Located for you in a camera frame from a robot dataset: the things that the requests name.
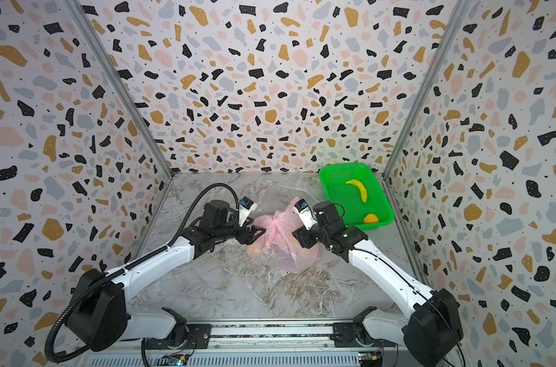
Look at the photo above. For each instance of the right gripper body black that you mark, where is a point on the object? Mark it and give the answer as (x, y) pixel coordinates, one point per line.
(324, 238)

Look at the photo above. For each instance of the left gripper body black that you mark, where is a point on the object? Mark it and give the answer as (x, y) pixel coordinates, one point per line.
(227, 232)

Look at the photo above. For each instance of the pink plastic bag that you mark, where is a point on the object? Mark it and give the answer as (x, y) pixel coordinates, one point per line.
(286, 255)

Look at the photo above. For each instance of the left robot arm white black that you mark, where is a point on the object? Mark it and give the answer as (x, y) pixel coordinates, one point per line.
(101, 315)

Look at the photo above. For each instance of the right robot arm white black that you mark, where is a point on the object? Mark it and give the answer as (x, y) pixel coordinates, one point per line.
(428, 323)

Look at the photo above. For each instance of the orange fruit in bag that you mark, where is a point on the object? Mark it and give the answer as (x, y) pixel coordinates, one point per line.
(258, 252)

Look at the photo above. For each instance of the orange fruit in basket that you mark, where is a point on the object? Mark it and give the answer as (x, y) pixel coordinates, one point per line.
(371, 219)

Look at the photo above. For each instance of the green plastic basket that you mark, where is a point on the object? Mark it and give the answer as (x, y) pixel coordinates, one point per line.
(333, 180)

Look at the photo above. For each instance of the yellow banana in basket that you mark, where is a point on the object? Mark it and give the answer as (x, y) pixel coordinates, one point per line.
(363, 192)

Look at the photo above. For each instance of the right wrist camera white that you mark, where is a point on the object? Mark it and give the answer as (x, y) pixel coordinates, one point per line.
(305, 213)

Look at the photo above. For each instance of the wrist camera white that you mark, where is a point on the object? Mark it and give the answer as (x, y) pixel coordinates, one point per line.
(305, 213)
(245, 207)

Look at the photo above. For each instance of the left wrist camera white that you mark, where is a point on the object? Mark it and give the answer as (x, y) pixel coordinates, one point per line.
(245, 207)

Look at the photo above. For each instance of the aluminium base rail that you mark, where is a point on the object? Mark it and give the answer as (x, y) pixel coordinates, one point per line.
(328, 342)

